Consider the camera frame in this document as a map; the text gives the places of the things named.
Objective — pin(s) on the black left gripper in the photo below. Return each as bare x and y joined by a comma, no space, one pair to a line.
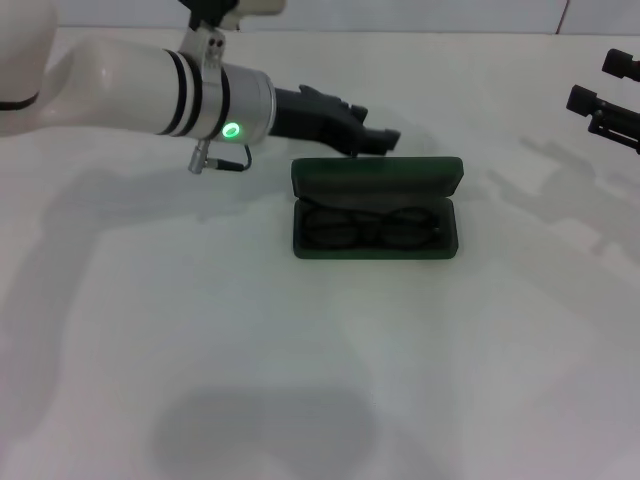
310,115

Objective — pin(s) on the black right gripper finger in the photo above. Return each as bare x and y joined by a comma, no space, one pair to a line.
612,122
622,64

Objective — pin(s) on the black glasses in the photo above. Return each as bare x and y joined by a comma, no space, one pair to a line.
330,230

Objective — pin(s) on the green glasses case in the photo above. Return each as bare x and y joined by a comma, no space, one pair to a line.
375,180

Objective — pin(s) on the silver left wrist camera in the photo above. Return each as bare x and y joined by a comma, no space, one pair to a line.
260,5

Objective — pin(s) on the silver left camera bracket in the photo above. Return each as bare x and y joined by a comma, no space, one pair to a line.
210,50

